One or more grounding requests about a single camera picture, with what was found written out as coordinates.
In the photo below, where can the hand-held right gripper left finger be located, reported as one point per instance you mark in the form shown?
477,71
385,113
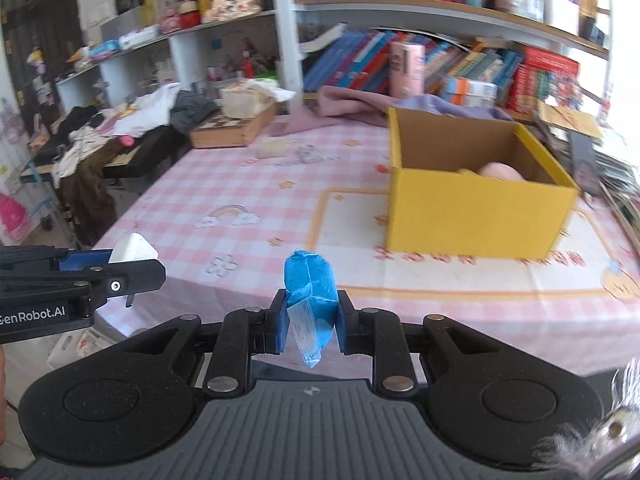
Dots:
280,327

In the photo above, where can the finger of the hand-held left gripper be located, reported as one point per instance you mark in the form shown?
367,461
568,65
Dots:
85,260
140,275

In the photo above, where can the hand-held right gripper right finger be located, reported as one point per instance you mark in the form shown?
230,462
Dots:
344,330

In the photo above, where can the blue plastic packet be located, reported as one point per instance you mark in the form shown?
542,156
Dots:
310,280

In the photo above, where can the yellow cardboard box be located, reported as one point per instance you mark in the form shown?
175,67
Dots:
475,215

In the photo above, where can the pink plush toy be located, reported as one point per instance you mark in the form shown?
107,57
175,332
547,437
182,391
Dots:
500,171

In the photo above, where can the pile of clothes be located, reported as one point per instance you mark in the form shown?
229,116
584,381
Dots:
95,145

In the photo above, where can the pink checkered tablecloth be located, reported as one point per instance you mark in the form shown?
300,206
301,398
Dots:
250,200

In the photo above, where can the wooden box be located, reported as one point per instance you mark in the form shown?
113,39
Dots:
230,130

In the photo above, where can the white plastic bag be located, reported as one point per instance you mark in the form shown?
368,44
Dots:
255,95

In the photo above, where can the dusty pink cloth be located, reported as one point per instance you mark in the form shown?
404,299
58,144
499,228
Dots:
340,105

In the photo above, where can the orange and white carton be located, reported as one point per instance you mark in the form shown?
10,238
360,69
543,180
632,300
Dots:
472,86
467,100

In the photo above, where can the grey furry cuff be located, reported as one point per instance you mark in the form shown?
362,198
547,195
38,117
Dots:
585,440

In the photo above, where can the pink cylindrical bottle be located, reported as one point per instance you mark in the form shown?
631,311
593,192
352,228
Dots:
407,70

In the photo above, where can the white shelf unit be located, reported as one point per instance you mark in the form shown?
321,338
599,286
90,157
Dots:
287,50

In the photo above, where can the row of leaning books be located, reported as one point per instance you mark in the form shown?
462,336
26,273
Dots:
480,67

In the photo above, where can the brown paper envelope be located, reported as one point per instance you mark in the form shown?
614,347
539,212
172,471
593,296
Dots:
570,117

